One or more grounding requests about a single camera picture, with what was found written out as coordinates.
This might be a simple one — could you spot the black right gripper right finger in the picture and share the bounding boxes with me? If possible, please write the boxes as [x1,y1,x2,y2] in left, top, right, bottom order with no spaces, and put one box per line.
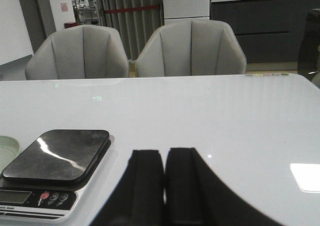
[165,148,279,225]

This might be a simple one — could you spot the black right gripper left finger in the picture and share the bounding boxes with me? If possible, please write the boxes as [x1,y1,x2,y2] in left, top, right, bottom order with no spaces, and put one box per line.
[92,150,164,225]

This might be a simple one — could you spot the digital kitchen scale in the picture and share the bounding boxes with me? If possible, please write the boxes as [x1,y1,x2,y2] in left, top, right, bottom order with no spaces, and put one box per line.
[0,129,113,221]

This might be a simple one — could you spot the green plate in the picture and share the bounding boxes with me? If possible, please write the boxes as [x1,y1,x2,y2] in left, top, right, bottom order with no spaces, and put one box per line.
[0,136,21,172]

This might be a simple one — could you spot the right grey chair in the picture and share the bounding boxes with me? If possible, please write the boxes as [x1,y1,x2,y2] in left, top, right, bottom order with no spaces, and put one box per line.
[135,19,247,78]

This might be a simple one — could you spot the grey chair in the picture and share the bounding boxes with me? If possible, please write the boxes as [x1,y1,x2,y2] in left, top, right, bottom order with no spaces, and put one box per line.
[25,25,130,80]
[135,19,247,78]

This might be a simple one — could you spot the left grey chair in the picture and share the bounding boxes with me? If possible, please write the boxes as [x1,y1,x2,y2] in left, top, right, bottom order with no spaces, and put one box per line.
[25,25,130,80]

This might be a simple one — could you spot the dark appliance at right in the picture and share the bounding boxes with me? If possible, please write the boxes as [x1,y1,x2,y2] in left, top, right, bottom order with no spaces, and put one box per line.
[297,8,320,81]

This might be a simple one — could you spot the red bin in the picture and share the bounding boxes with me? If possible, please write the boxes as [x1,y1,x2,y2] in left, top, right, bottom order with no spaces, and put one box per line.
[64,22,79,29]

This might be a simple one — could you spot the white drawer cabinet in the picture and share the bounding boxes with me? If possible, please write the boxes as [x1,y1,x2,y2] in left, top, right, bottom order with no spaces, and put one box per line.
[163,0,210,25]

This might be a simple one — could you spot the red barrier tape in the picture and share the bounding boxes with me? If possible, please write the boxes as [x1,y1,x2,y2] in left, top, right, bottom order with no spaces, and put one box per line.
[104,4,160,14]

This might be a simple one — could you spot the metal shelving cart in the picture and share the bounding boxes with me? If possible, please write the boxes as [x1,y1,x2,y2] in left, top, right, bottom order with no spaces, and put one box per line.
[72,0,99,25]

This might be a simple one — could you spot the pink wall notice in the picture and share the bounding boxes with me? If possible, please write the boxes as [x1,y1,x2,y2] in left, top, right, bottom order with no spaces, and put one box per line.
[60,3,68,13]

